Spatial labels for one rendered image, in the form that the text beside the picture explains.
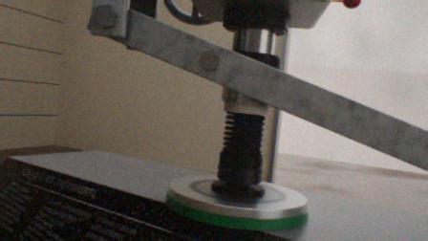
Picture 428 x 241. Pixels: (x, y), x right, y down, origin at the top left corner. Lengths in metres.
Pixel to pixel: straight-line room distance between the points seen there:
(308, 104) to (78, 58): 6.60
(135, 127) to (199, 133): 1.06
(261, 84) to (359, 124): 0.14
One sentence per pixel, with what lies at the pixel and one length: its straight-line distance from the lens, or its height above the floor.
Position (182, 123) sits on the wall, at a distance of 6.02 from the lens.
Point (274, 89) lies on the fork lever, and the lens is 0.58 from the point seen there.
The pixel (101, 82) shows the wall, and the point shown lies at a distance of 6.78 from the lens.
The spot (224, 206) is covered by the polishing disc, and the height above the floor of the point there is 0.90.
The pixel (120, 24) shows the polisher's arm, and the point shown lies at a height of 1.12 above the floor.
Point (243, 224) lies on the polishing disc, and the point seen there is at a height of 0.88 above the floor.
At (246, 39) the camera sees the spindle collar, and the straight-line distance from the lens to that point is 0.62.
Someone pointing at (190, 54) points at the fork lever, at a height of 1.09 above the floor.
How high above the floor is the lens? 1.03
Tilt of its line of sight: 3 degrees down
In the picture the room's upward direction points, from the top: 6 degrees clockwise
